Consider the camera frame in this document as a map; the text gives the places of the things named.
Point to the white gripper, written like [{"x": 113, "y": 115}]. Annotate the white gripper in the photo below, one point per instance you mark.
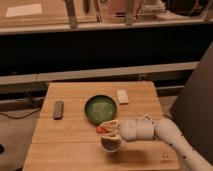
[{"x": 141, "y": 129}]

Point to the red pepper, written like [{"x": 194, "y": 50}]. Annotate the red pepper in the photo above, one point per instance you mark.
[{"x": 101, "y": 130}]

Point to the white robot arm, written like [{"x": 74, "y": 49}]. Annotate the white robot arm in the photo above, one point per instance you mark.
[{"x": 113, "y": 132}]

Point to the green bowl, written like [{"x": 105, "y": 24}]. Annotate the green bowl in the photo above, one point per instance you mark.
[{"x": 100, "y": 108}]

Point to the tan sponge block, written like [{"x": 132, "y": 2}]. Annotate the tan sponge block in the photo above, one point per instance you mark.
[{"x": 122, "y": 97}]

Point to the wooden table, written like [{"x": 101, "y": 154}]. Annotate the wooden table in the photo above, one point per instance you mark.
[{"x": 71, "y": 143}]

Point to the dark rectangular block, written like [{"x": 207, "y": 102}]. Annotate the dark rectangular block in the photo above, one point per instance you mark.
[{"x": 58, "y": 110}]

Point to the dark panel at right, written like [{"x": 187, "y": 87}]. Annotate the dark panel at right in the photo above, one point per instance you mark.
[{"x": 193, "y": 108}]

